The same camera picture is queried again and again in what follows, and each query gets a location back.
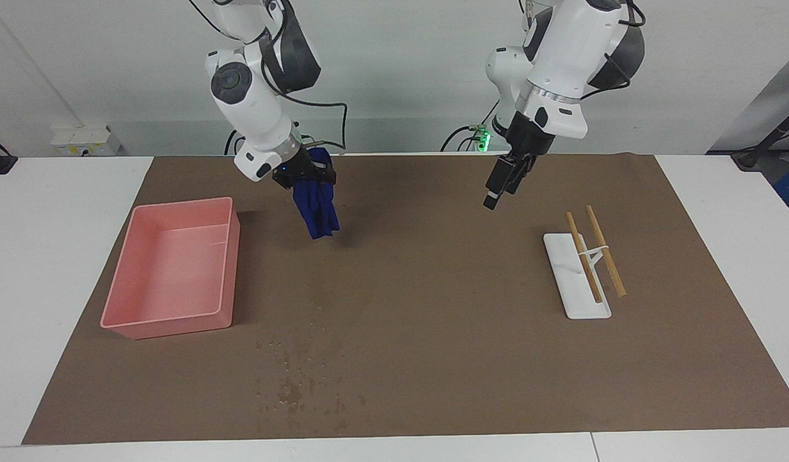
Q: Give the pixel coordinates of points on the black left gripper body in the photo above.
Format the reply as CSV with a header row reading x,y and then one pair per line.
x,y
529,135

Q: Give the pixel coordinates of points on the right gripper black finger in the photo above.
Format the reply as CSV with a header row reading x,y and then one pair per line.
x,y
327,174

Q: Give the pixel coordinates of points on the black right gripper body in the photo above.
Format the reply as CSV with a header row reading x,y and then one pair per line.
x,y
290,170

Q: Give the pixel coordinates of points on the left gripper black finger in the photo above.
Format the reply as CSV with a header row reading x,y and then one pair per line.
x,y
521,173
497,186

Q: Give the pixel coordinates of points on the blue towel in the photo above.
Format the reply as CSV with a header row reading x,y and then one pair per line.
x,y
316,205

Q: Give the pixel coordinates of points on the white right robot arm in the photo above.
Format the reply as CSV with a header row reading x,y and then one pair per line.
x,y
253,109

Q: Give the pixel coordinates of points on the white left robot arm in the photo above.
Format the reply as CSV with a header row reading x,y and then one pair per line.
x,y
561,58

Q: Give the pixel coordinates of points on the water spill droplets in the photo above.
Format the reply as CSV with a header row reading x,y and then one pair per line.
x,y
292,391

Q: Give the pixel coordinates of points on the wooden rod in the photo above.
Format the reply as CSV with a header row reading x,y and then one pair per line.
x,y
606,250
587,269

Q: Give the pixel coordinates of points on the white rack base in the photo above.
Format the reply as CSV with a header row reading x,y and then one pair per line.
x,y
577,289

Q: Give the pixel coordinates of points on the brown table mat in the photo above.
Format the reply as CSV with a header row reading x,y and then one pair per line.
x,y
407,289

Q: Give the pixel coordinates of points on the pink plastic bin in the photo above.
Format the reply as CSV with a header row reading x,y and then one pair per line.
x,y
176,269

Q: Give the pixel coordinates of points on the black stand leg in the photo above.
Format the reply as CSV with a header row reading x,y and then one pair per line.
x,y
763,144

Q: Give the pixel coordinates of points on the white wall socket box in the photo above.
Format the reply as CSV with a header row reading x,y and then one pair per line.
x,y
86,141

